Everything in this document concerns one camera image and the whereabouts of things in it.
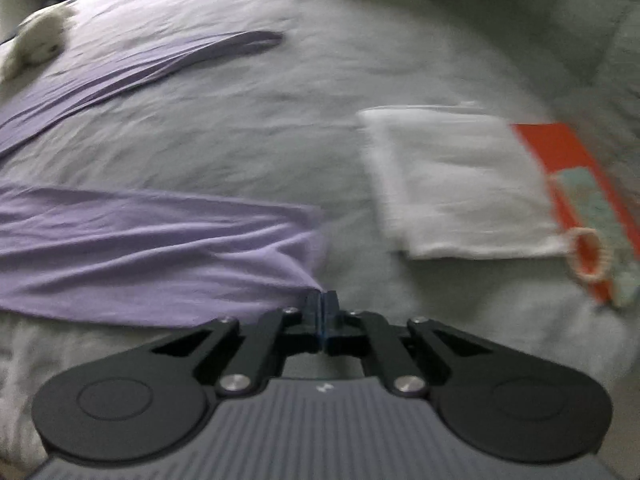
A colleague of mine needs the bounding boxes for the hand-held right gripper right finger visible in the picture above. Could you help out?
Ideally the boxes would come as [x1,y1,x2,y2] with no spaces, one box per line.
[325,291,503,398]

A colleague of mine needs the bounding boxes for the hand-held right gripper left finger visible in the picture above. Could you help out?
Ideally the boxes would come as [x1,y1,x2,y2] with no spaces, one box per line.
[150,292,324,397]

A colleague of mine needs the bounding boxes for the lavender pants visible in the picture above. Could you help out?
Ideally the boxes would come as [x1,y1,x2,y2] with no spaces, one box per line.
[0,30,326,328]

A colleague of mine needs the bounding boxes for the white folded garment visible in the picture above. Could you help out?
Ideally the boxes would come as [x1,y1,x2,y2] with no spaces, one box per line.
[357,102,571,261]

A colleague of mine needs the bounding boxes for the grey bed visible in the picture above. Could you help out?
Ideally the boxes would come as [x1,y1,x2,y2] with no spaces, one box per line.
[0,0,640,480]

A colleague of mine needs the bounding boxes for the orange book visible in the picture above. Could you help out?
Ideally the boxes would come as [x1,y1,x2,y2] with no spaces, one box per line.
[510,122,640,306]

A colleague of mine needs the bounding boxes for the teal patterned book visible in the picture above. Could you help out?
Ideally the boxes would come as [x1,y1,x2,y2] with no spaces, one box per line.
[547,167,640,308]

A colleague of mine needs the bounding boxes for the white plush dog toy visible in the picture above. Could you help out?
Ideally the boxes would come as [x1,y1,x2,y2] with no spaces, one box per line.
[0,2,76,81]

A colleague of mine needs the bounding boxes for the cream braided ring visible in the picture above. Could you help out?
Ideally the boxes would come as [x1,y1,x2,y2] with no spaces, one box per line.
[567,227,613,281]

